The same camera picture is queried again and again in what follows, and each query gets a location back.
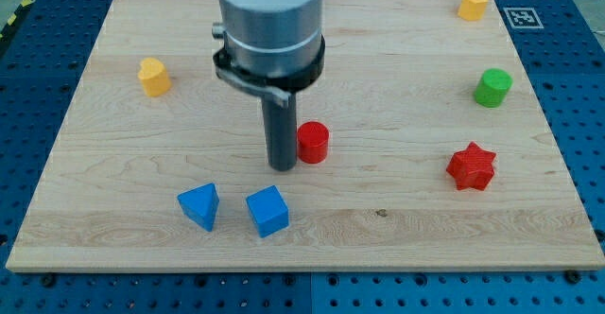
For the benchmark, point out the red cylinder block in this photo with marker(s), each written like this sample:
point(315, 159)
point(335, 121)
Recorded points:
point(313, 141)

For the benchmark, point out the black clamp with metal bracket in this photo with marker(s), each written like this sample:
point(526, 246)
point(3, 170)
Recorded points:
point(275, 90)

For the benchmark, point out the yellow heart block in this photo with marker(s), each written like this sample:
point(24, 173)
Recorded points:
point(153, 77)

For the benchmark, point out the light wooden board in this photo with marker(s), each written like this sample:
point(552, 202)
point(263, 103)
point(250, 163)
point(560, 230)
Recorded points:
point(396, 94)

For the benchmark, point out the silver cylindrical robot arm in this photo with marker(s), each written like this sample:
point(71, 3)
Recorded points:
point(271, 38)

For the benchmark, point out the blue cube block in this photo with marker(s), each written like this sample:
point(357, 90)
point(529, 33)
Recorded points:
point(268, 210)

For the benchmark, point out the green cylinder block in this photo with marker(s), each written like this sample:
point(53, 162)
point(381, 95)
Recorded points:
point(492, 88)

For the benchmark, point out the blue triangle block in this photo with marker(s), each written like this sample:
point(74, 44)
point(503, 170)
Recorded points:
point(200, 205)

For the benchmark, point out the red star block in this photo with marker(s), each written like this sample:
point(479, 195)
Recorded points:
point(472, 167)

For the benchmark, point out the white fiducial marker tag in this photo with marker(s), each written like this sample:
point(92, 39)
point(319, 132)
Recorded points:
point(523, 18)

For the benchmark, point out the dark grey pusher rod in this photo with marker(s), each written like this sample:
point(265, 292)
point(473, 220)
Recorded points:
point(280, 125)

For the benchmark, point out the yellow hexagon block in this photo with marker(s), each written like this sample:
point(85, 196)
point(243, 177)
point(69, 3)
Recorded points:
point(472, 10)

